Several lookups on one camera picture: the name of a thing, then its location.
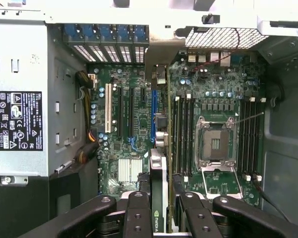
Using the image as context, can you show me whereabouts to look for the black plastic air shroud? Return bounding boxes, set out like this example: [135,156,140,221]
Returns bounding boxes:
[0,163,100,238]

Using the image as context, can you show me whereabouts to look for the yellow black power wires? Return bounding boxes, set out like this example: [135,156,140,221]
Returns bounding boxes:
[74,70,100,165]

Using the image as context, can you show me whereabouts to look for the metal socket cover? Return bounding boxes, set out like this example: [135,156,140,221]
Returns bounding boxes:
[202,165,244,199]

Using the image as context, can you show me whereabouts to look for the thin locking lever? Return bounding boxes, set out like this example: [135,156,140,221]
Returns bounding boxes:
[234,112,265,124]

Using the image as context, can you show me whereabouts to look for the red black twisted wire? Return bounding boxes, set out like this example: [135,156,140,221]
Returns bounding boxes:
[190,27,241,73]

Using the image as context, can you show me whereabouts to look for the CPU socket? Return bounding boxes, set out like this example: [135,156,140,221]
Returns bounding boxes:
[194,115,238,172]

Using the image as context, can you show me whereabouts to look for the grey power supply unit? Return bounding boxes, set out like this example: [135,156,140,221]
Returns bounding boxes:
[0,18,52,177]

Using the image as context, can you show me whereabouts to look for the black PC case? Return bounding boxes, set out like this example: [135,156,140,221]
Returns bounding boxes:
[0,0,298,238]

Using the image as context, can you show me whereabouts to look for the black wire loop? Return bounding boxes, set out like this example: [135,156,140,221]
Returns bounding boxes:
[253,178,290,222]

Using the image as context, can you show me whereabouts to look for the green motherboard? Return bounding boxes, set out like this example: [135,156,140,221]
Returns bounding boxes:
[85,53,267,208]

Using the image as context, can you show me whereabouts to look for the silver chipset heatsink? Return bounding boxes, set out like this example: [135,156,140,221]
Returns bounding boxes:
[118,158,144,183]

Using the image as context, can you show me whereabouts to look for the white expansion slot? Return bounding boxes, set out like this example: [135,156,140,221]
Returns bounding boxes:
[104,83,113,134]

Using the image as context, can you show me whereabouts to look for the black chassis intrusion switch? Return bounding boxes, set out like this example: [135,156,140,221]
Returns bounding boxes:
[202,13,221,25]

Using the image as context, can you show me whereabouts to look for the blue expansion slot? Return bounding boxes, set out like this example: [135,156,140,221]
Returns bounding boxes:
[151,90,160,146]

